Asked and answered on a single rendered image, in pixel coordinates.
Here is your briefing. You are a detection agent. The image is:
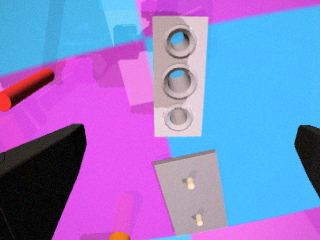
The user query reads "orange peg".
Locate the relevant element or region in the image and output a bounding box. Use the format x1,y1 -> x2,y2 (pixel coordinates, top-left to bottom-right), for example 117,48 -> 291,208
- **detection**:
109,232 -> 129,240

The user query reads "red peg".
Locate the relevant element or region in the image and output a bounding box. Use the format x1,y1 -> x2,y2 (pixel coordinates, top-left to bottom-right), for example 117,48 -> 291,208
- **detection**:
0,68 -> 55,112

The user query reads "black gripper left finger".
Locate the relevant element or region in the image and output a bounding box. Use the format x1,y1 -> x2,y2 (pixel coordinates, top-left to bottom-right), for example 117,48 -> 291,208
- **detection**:
0,123 -> 87,240

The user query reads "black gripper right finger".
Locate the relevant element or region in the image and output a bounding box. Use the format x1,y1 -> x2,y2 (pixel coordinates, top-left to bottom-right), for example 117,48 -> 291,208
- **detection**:
295,124 -> 320,197

